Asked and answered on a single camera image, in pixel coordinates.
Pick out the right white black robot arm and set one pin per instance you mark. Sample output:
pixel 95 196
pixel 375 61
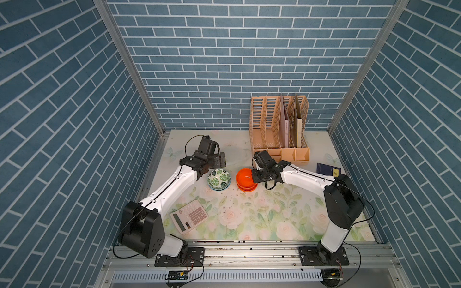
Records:
pixel 343 204

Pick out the right circuit board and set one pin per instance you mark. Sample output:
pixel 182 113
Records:
pixel 331 277

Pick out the dark blue book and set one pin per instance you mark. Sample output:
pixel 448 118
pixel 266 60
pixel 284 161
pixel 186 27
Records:
pixel 328 170

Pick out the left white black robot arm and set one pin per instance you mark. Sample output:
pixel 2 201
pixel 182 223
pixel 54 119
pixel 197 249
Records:
pixel 141 227

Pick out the floral table mat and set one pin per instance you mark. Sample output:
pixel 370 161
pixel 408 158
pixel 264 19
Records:
pixel 271 212

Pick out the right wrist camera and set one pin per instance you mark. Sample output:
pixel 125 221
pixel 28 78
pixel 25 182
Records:
pixel 264 160

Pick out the beige desk file organizer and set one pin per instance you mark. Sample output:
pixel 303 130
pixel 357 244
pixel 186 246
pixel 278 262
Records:
pixel 277 125

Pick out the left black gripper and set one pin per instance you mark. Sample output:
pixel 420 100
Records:
pixel 217 163

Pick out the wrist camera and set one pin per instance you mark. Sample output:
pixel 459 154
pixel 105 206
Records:
pixel 264 160
pixel 208 147

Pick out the orange bowl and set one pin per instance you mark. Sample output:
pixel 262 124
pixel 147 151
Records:
pixel 246 186
pixel 244 174

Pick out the pink calculator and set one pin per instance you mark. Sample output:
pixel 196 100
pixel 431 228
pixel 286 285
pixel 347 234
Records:
pixel 189 217

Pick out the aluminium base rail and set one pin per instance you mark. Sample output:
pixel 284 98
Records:
pixel 252 264

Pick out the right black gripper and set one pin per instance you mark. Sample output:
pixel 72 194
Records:
pixel 254 172

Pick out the left green circuit board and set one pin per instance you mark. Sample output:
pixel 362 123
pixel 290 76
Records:
pixel 181 276

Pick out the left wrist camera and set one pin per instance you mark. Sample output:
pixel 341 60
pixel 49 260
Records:
pixel 208 147

